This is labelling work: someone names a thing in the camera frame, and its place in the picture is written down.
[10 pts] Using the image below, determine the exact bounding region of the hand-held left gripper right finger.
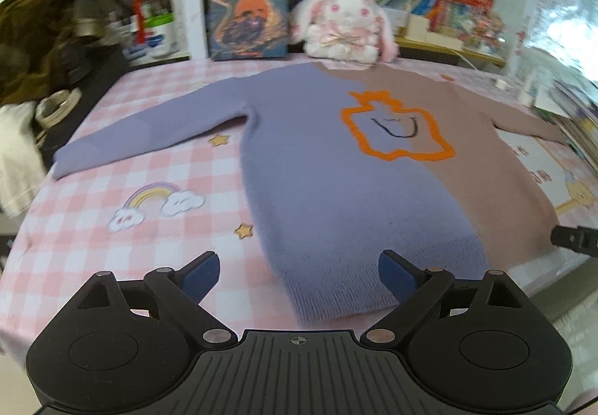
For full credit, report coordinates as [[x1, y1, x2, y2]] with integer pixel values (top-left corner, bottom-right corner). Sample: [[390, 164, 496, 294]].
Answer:
[[362, 250, 538, 347]]

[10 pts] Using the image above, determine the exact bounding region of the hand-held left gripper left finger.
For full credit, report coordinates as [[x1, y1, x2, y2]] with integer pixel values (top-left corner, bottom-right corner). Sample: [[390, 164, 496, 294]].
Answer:
[[61, 251, 237, 348]]

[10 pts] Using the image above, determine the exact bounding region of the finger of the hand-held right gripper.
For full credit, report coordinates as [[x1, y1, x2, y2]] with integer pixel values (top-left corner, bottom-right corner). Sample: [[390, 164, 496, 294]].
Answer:
[[550, 223, 598, 259]]

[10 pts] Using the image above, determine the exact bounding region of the purple and brown sweater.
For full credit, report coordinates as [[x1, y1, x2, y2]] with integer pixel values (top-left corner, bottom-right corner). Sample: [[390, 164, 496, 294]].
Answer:
[[52, 61, 568, 327]]

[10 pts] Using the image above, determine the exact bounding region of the stack of papers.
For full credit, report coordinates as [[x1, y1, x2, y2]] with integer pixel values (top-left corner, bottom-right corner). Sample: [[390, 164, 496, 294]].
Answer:
[[533, 79, 598, 163]]

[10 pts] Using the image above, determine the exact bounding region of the pink checked table mat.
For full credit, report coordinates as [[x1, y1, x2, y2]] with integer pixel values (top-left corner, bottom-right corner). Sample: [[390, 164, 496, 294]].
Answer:
[[0, 55, 598, 397]]

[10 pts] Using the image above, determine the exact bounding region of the white cloth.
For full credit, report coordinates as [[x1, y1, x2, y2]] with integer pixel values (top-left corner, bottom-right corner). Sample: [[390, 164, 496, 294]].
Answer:
[[0, 104, 47, 217]]

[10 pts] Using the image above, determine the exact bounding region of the white can green lid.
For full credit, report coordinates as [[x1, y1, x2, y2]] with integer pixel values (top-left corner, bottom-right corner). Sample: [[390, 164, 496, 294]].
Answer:
[[140, 14, 181, 58]]

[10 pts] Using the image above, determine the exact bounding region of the beige storage box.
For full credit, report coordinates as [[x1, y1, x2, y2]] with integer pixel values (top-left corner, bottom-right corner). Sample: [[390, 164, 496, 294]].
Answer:
[[404, 10, 463, 49]]

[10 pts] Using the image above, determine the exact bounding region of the white carton box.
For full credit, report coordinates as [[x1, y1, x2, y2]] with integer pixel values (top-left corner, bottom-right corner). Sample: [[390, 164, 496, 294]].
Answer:
[[170, 0, 190, 56]]

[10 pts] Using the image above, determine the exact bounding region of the white plush bunny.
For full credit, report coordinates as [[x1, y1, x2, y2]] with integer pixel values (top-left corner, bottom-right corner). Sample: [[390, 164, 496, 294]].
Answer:
[[290, 0, 400, 65]]

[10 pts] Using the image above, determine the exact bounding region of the dragon cover book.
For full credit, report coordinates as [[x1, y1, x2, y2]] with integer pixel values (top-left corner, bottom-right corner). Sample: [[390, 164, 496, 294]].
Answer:
[[207, 0, 291, 62]]

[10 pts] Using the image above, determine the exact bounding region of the round metal tin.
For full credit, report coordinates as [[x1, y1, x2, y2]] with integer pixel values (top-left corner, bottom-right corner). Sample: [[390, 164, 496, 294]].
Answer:
[[75, 18, 106, 39]]

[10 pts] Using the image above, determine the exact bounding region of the bunch of pens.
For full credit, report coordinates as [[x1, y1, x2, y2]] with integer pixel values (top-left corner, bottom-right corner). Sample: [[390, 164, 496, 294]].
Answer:
[[107, 0, 181, 23]]

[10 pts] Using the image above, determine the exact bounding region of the dark olive cloth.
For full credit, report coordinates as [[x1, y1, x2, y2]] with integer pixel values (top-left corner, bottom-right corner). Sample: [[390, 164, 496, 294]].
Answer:
[[0, 0, 80, 107]]

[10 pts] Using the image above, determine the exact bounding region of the white strap wristwatch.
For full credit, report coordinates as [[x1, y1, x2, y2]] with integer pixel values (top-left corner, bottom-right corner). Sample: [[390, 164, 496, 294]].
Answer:
[[35, 88, 82, 128]]

